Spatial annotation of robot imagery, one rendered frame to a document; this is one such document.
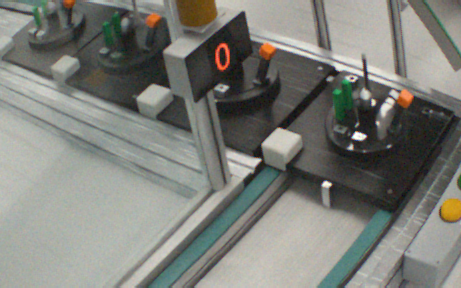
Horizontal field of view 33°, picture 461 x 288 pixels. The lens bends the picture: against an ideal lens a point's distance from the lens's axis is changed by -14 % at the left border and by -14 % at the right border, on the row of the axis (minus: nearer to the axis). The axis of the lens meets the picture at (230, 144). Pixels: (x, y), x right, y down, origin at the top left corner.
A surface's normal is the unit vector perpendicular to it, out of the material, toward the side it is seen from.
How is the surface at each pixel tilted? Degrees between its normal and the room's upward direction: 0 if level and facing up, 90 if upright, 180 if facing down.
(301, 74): 0
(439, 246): 0
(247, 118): 0
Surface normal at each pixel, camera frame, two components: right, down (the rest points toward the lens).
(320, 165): -0.16, -0.75
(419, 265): -0.60, 0.59
